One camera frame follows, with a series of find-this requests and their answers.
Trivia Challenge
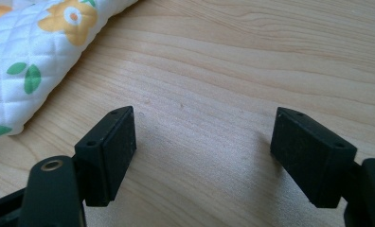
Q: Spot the white quilted floral cloth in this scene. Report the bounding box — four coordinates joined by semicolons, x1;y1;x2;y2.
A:
0;0;138;140

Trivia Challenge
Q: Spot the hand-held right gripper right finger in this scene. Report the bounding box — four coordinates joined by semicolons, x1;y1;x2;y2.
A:
269;106;358;209

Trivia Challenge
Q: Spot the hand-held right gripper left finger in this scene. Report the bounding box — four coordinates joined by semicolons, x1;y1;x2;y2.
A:
74;105;137;208

